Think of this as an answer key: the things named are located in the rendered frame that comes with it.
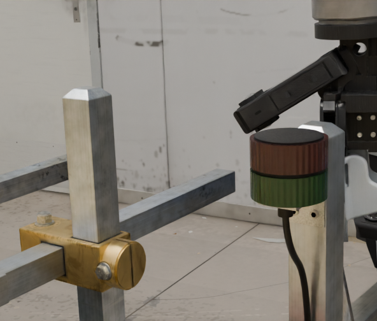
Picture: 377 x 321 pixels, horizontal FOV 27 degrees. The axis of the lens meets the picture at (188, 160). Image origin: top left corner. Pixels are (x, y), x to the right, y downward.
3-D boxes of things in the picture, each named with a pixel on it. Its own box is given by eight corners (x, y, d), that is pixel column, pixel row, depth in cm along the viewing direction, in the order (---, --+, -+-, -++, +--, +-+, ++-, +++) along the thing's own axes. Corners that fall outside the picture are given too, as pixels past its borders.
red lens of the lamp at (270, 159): (274, 151, 66) (273, 125, 65) (341, 160, 62) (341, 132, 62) (235, 169, 61) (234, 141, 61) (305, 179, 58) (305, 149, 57)
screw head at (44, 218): (44, 219, 88) (44, 209, 88) (58, 222, 87) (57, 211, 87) (30, 224, 87) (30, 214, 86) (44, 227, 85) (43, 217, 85)
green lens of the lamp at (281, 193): (274, 181, 66) (274, 155, 66) (341, 191, 63) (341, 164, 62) (235, 200, 62) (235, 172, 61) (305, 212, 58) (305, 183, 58)
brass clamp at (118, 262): (58, 255, 91) (55, 213, 90) (151, 278, 84) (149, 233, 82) (18, 273, 86) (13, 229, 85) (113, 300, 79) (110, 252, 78)
